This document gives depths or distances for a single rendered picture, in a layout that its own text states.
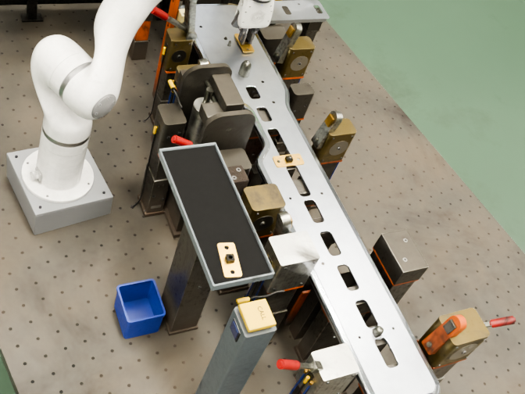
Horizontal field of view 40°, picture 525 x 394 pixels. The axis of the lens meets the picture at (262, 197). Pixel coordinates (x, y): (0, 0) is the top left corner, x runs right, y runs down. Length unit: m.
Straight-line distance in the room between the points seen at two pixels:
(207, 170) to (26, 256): 0.60
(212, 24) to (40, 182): 0.72
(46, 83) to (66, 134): 0.14
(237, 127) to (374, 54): 2.50
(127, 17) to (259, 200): 0.51
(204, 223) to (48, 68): 0.53
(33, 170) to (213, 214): 0.65
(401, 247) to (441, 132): 2.12
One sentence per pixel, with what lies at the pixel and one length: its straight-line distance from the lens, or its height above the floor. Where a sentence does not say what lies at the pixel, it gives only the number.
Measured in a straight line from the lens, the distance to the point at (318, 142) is 2.02.
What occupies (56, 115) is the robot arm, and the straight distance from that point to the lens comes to 1.83.
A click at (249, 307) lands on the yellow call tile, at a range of 1.44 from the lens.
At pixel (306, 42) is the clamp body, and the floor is 1.04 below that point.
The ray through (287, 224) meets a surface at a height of 1.09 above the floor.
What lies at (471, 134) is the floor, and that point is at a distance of 4.02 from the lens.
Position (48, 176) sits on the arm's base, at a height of 0.85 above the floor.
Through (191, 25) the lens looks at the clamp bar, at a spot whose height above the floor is 1.10.
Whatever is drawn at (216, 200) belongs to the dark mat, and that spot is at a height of 1.16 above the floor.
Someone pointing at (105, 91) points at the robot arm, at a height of 1.19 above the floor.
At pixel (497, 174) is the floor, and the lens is 3.88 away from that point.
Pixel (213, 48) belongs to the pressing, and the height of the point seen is 1.00.
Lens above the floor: 2.36
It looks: 48 degrees down
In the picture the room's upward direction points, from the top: 23 degrees clockwise
